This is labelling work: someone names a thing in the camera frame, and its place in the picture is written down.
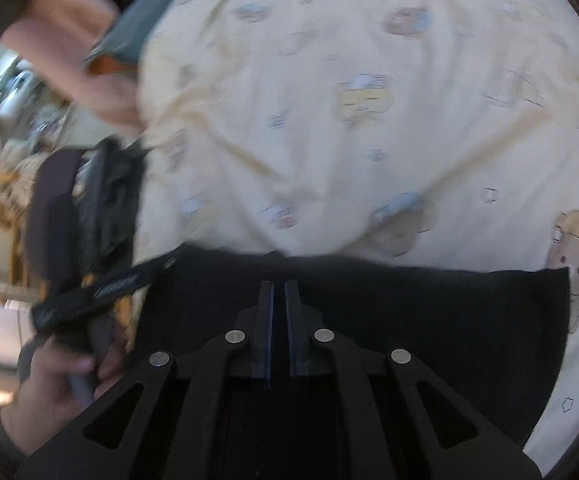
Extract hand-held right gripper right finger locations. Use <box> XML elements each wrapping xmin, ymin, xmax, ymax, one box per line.
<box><xmin>284</xmin><ymin>280</ymin><xmax>543</xmax><ymax>480</ymax></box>

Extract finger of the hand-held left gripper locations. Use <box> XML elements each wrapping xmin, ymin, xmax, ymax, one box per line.
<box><xmin>142</xmin><ymin>255</ymin><xmax>179</xmax><ymax>286</ymax></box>

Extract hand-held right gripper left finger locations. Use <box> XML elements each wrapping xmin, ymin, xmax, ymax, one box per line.
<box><xmin>16</xmin><ymin>280</ymin><xmax>275</xmax><ymax>480</ymax></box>

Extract black pants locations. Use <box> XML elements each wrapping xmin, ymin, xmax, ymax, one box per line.
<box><xmin>136</xmin><ymin>244</ymin><xmax>571</xmax><ymax>480</ymax></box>

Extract person's left hand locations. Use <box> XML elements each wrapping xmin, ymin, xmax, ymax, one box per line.
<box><xmin>0</xmin><ymin>332</ymin><xmax>130</xmax><ymax>446</ymax></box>

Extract grey garment on chair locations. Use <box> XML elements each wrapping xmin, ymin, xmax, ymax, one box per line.
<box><xmin>72</xmin><ymin>137</ymin><xmax>147</xmax><ymax>281</ymax></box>

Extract dark purple chair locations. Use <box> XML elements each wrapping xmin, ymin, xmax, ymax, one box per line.
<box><xmin>23</xmin><ymin>147</ymin><xmax>87</xmax><ymax>286</ymax></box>

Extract bear print blanket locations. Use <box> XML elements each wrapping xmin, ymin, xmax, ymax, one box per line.
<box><xmin>132</xmin><ymin>0</ymin><xmax>579</xmax><ymax>476</ymax></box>

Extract white sewing machine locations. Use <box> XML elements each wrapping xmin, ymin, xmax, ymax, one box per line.
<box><xmin>0</xmin><ymin>57</ymin><xmax>45</xmax><ymax>126</ymax></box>

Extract pink hanging cloth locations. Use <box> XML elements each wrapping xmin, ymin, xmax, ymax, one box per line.
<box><xmin>2</xmin><ymin>0</ymin><xmax>145</xmax><ymax>136</ymax></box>

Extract teal mattress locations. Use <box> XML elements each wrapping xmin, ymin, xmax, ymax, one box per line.
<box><xmin>83</xmin><ymin>0</ymin><xmax>195</xmax><ymax>76</ymax></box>

